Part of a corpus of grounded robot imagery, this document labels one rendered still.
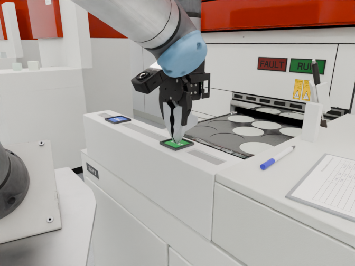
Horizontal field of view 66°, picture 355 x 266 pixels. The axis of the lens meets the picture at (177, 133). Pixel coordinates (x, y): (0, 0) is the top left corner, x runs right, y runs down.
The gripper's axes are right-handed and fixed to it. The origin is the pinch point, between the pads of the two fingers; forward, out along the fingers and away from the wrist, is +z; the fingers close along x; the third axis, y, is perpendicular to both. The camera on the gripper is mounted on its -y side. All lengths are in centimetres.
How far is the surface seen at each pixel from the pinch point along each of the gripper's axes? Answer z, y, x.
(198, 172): 2.5, -4.0, -11.6
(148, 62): 8, 208, 301
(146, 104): 74, 208, 310
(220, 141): 7.7, 22.6, 5.4
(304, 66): -12, 58, 0
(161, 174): 7.4, -4.0, -0.4
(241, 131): 7.6, 34.8, 7.0
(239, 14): -30, 54, 25
